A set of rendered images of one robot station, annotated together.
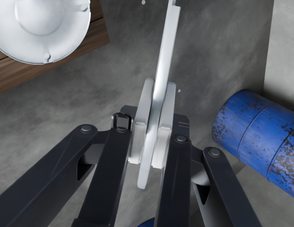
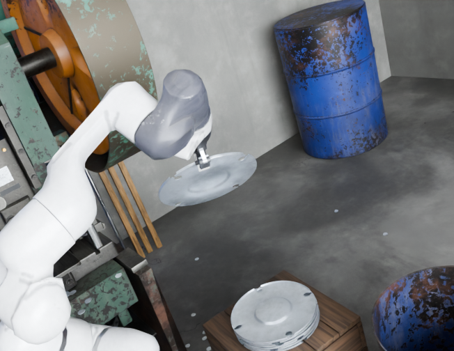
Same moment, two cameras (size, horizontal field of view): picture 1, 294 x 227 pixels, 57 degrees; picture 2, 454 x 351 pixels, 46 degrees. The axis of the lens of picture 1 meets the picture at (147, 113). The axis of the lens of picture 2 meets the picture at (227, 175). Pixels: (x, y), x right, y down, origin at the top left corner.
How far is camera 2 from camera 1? 1.22 m
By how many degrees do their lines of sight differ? 33
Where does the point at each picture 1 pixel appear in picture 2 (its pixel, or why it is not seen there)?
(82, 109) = not seen: hidden behind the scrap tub
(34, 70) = (328, 302)
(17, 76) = (338, 310)
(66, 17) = (270, 296)
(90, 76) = (356, 295)
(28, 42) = (299, 308)
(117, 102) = (377, 258)
